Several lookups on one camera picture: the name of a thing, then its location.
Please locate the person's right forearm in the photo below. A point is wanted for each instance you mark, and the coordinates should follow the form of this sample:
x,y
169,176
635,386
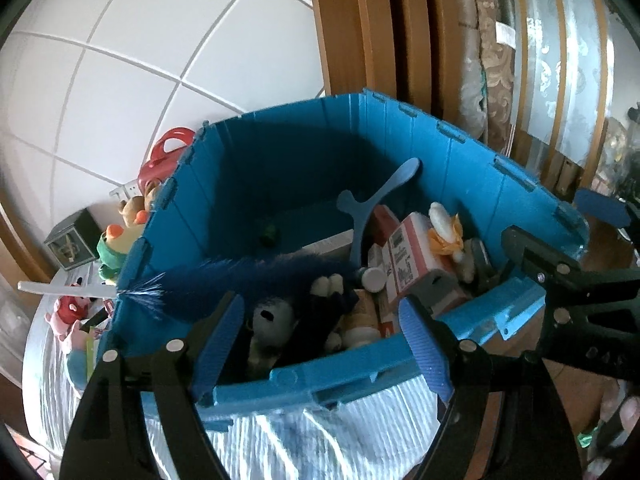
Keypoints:
x,y
622,410

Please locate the red white medicine box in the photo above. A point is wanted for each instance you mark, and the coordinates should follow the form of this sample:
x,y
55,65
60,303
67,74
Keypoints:
x,y
415,255

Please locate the blue plastic boomerang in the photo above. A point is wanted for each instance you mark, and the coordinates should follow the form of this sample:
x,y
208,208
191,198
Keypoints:
x,y
362,210

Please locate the brown wooden pillar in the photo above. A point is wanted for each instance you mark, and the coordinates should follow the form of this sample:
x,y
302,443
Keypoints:
x,y
390,35

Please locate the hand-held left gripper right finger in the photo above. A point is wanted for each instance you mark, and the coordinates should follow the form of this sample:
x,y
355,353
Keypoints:
x,y
425,355

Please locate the white duck toy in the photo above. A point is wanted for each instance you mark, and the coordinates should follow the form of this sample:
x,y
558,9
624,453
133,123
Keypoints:
x,y
445,230

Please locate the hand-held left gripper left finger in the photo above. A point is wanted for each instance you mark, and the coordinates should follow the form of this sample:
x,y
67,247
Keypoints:
x,y
220,345

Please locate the white wall socket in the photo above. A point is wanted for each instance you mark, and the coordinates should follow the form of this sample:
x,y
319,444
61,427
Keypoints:
x,y
127,189

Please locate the black white dog plush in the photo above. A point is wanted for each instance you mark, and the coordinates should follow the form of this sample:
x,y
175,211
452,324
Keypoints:
x,y
270,320

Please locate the white bottle orange label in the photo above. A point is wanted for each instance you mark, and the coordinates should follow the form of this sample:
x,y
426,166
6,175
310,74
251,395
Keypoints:
x,y
365,320

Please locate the rolled patterned rug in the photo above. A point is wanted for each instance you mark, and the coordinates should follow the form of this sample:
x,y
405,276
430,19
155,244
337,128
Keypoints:
x,y
492,60

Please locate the green flat packet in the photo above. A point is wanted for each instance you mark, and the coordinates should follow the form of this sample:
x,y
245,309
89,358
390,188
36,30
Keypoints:
x,y
95,355

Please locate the red plastic carry case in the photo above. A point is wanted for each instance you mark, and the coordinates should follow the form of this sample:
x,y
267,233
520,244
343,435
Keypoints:
x,y
162,157

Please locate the blue plastic storage bin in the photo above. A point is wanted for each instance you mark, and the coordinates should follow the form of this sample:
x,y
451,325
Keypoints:
x,y
300,170

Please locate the brown teddy plush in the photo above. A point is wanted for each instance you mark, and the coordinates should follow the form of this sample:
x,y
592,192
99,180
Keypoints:
x,y
132,210

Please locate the green frog plush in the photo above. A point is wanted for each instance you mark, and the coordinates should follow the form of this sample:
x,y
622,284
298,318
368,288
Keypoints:
x,y
117,255

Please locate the dark gift box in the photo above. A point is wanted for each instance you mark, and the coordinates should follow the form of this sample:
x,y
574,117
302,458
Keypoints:
x,y
70,240

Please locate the pig plush red dress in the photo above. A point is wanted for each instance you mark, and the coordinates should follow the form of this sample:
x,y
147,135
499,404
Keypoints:
x,y
70,310

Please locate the pig plush blue shirt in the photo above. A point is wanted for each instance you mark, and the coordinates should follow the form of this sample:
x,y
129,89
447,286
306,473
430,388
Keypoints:
x,y
77,355

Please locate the grey plastic gadget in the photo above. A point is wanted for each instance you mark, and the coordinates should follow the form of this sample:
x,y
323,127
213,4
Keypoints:
x,y
440,290

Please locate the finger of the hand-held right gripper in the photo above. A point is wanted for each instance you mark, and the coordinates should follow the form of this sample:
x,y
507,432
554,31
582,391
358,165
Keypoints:
x,y
560,280
602,207

